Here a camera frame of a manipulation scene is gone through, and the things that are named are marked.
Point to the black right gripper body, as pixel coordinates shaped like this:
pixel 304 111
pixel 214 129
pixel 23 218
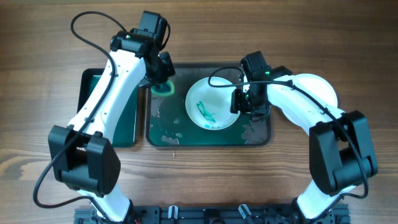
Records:
pixel 239 101

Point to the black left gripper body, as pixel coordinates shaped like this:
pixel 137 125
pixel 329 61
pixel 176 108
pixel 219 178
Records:
pixel 162 72

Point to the yellow green sponge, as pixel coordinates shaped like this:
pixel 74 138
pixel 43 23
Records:
pixel 163 89

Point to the white plate cleaned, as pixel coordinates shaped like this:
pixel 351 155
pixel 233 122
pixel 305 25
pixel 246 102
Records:
pixel 209 107
pixel 306 99

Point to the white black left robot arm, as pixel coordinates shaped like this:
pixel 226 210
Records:
pixel 83 157

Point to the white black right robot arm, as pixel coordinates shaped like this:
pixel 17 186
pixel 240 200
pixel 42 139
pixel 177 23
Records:
pixel 341 152

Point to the large dark serving tray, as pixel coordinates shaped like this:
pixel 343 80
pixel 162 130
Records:
pixel 168 124

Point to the small black sponge tray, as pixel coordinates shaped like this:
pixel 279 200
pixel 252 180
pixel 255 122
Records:
pixel 125 132

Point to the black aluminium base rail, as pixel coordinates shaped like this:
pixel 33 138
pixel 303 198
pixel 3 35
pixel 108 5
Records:
pixel 270 213

